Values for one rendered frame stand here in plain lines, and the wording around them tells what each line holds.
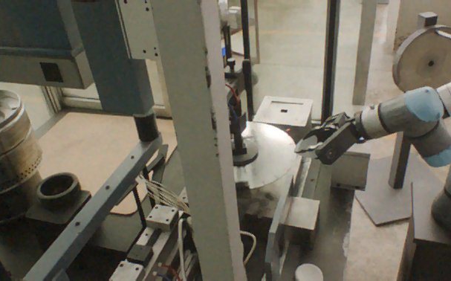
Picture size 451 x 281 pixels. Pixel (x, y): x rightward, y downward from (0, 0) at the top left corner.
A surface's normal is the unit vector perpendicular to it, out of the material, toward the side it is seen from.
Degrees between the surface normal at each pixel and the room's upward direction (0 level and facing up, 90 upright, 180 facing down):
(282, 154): 0
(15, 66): 90
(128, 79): 90
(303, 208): 0
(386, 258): 0
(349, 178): 90
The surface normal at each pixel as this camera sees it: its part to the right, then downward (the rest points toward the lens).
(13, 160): 0.85, 0.23
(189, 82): -0.32, 0.57
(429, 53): 0.19, 0.49
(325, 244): -0.09, -0.82
